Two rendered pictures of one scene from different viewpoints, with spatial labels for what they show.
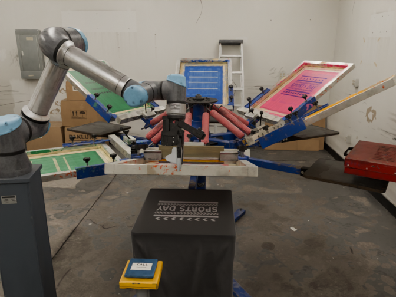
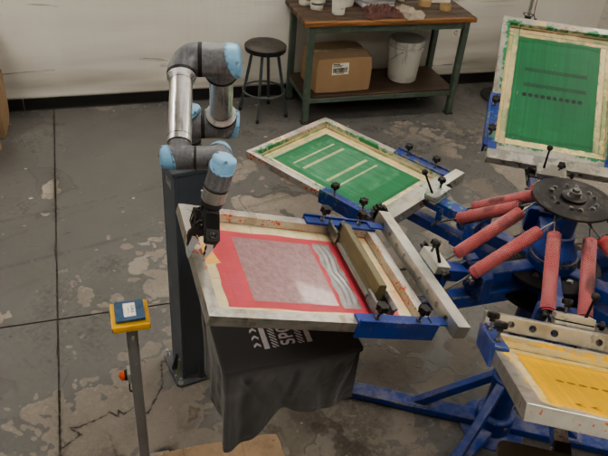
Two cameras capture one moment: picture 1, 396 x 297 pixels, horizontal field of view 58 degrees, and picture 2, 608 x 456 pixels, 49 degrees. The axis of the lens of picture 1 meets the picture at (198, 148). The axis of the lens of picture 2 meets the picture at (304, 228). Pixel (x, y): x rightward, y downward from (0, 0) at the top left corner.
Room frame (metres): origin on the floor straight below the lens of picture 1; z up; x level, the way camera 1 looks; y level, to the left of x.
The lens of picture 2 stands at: (0.95, -1.59, 2.59)
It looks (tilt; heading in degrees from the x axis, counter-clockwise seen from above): 35 degrees down; 67
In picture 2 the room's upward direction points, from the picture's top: 5 degrees clockwise
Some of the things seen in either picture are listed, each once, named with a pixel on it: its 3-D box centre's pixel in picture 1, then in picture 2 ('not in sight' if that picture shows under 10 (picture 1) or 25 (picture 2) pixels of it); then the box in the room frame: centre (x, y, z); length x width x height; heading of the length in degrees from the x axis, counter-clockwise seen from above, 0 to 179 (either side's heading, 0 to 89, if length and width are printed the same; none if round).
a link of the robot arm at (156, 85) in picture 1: (149, 91); (214, 157); (1.38, 0.18, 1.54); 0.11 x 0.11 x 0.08; 76
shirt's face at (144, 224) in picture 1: (187, 208); (278, 315); (1.58, 0.05, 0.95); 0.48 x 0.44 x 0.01; 177
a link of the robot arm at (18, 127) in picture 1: (8, 132); (187, 122); (1.42, 0.77, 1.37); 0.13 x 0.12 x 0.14; 166
